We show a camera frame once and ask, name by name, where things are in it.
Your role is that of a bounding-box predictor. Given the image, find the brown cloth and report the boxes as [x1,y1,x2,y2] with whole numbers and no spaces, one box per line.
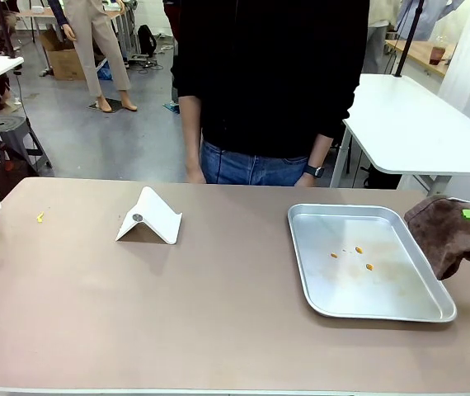
[403,195,470,282]

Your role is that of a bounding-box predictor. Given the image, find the person's left forearm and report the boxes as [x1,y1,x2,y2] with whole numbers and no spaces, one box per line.
[307,132,334,169]

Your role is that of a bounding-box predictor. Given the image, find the person's right forearm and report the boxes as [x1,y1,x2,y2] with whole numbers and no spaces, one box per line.
[179,95,203,170]

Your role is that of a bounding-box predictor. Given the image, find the person's right hand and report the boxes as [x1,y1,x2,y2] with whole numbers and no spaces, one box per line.
[184,158,207,185]

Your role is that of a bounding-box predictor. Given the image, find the black bag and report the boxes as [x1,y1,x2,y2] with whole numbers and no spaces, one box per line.
[358,164,403,190]

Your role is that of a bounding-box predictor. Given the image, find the silver metal tray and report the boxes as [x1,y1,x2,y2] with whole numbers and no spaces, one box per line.
[287,203,458,323]

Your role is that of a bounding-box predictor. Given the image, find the brown cup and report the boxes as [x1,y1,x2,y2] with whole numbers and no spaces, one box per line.
[428,45,446,66]

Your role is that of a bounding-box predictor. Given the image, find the wooden table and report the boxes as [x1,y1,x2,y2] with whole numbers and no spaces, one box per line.
[385,39,457,78]

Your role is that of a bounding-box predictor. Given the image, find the black pole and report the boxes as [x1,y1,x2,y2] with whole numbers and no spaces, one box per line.
[393,0,425,78]

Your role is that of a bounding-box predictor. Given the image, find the light blue shirt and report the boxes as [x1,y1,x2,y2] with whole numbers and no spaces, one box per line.
[395,0,465,42]

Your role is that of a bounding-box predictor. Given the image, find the blue denim jeans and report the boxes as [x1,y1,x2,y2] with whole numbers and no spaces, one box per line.
[200,139,311,186]

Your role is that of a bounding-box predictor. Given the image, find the black sweater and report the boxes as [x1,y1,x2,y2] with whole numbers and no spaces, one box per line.
[172,0,371,158]

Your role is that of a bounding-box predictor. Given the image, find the white folded stand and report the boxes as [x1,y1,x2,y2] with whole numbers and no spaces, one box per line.
[115,186,183,246]

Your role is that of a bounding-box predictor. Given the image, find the black backpack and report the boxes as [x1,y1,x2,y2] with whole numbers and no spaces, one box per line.
[137,24,158,59]

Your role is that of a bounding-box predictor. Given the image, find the blue bag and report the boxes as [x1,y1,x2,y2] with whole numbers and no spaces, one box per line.
[96,61,115,82]

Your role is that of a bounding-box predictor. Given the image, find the mannequin in beige trousers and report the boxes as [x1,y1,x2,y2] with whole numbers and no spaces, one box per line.
[49,0,139,112]

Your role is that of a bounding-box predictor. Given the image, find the cardboard box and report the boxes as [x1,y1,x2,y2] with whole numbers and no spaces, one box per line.
[39,29,88,82]

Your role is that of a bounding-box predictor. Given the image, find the grey stool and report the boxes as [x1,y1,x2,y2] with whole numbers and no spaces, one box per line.
[0,114,54,170]

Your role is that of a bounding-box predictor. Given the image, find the dark mannequin base plate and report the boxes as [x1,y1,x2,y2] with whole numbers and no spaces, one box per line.
[87,97,125,113]

